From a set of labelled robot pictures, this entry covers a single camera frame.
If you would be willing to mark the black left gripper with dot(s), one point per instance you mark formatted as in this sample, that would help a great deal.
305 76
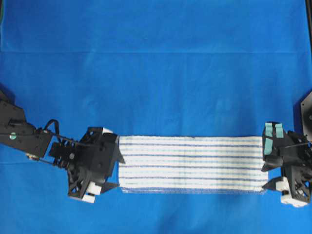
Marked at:
88 162

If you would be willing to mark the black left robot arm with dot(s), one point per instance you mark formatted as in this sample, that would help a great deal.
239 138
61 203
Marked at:
16 132

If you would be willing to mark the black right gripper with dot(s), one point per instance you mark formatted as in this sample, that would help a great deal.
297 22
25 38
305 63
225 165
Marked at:
292 154

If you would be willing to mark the blue table cloth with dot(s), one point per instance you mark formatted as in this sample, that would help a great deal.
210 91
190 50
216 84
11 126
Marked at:
215 68

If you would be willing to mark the white blue striped towel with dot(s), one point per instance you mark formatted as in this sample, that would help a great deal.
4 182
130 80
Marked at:
162 164

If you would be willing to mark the black table frame rail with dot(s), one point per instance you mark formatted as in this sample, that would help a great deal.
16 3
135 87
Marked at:
309 14

